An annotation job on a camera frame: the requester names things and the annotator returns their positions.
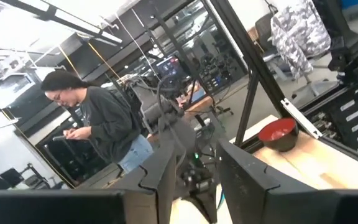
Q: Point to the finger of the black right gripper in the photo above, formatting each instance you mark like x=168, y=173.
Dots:
x=208, y=205

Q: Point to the black aluminium frame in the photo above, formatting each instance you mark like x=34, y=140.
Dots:
x=250, y=53

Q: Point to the black office chair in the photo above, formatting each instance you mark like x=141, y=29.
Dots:
x=264, y=31

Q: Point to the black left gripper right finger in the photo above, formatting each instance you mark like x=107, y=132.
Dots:
x=247, y=186

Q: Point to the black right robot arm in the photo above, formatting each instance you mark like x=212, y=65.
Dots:
x=154, y=105

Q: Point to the lit computer monitor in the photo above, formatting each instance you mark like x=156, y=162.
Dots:
x=169, y=67

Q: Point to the white metal bracket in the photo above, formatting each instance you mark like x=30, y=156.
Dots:
x=300, y=116

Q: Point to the black drawer cabinet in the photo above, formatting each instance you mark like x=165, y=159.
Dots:
x=340, y=121

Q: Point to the grey camouflage jacket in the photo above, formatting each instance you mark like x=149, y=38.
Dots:
x=300, y=31

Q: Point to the person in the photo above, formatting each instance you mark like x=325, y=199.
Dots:
x=110, y=124

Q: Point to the red black bowl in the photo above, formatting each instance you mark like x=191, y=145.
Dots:
x=278, y=143

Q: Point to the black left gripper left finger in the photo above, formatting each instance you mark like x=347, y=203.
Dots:
x=148, y=199

